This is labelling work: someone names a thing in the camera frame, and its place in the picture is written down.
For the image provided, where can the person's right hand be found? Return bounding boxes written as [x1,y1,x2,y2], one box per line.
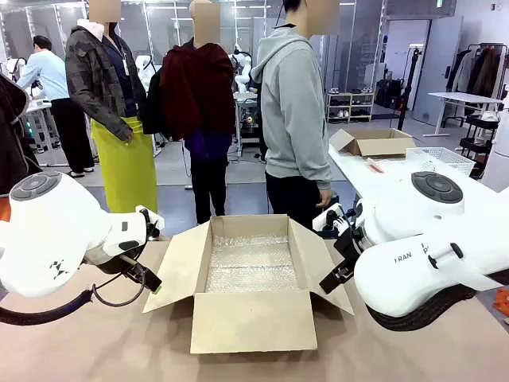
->
[316,186,334,209]

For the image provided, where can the white desk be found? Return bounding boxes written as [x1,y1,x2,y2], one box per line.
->
[427,92,504,138]

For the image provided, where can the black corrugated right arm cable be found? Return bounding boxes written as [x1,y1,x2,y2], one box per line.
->
[364,284,478,333]

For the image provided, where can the person's right forearm grey sleeve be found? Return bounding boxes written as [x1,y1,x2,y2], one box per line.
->
[304,127,333,193]

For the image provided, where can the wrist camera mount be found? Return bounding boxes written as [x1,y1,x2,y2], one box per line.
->
[136,205,165,240]
[324,209,354,236]

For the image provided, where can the black tripod stand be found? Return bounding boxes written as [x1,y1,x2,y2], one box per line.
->
[396,46,423,132]

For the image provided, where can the mannequin with maroon garment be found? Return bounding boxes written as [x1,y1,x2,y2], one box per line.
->
[142,0,236,226]

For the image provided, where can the small open cardboard box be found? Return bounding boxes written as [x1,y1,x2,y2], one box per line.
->
[328,127,417,158]

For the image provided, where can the black sleeved left arm cable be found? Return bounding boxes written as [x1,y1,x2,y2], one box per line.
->
[0,286,95,326]

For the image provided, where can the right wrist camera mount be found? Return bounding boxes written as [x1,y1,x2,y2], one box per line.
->
[324,209,354,236]

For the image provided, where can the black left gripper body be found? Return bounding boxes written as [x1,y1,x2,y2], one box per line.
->
[119,254,150,279]

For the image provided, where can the orange cloth item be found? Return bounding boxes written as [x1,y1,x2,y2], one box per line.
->
[492,286,509,316]

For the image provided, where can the dark hanging jacket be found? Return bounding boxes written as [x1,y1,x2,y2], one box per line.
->
[0,72,44,196]

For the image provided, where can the clear bubble wrap sheet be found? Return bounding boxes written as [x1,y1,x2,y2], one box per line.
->
[204,234,301,294]

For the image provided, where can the mannequin camouflage jacket yellow skirt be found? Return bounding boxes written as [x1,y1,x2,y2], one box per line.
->
[64,0,159,215]

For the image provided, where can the person in light blue shirt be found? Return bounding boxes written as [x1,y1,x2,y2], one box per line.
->
[16,34,95,179]

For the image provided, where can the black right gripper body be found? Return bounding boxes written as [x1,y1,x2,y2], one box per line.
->
[332,224,365,276]

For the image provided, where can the person in grey hoodie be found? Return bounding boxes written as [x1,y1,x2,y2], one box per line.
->
[250,0,341,232]

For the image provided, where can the black utility cart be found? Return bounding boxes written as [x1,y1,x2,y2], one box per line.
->
[459,114,500,165]

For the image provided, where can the clothes rack with coats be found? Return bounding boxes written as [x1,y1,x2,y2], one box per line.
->
[445,42,509,100]

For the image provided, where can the white shoe rack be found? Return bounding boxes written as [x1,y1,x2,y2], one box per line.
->
[325,91,375,124]

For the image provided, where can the white plastic mesh basket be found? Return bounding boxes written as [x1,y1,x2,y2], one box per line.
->
[405,146,476,177]

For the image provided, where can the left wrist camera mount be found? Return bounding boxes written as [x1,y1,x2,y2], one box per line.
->
[136,205,165,240]

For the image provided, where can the open cardboard shipping box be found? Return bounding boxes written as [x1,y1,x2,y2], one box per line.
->
[142,213,355,355]

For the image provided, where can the white side table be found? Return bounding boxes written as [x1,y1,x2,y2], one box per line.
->
[328,137,490,208]

